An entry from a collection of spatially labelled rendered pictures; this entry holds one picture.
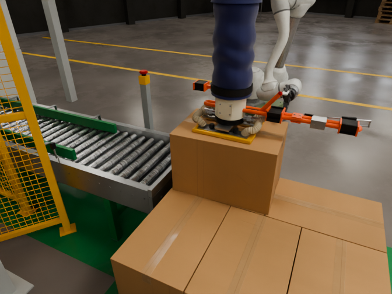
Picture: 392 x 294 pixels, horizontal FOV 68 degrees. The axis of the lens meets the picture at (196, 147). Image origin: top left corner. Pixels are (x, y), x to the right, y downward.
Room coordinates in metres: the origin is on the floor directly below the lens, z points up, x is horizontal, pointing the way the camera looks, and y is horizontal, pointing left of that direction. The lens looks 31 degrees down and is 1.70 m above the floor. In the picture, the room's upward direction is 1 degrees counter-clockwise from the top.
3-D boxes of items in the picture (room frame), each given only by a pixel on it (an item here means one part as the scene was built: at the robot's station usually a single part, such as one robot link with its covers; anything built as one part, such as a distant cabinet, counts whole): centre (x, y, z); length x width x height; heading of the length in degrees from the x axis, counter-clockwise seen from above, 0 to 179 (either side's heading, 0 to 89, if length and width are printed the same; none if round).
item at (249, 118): (1.51, -0.19, 1.01); 0.34 x 0.25 x 0.06; 64
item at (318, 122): (1.30, -0.61, 1.07); 0.07 x 0.07 x 0.04; 64
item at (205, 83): (1.87, -0.04, 1.08); 0.09 x 0.08 x 0.05; 154
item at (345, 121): (1.24, -0.73, 1.07); 0.08 x 0.07 x 0.05; 64
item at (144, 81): (2.37, 0.43, 0.50); 0.07 x 0.07 x 1.00; 64
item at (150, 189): (1.67, 0.13, 0.58); 0.70 x 0.03 x 0.06; 154
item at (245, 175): (1.50, -0.20, 0.74); 0.60 x 0.40 x 0.40; 67
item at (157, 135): (2.48, 1.04, 0.50); 2.31 x 0.05 x 0.19; 64
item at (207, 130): (1.42, -0.15, 0.97); 0.34 x 0.10 x 0.05; 64
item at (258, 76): (2.17, -0.44, 1.00); 0.18 x 0.16 x 0.22; 115
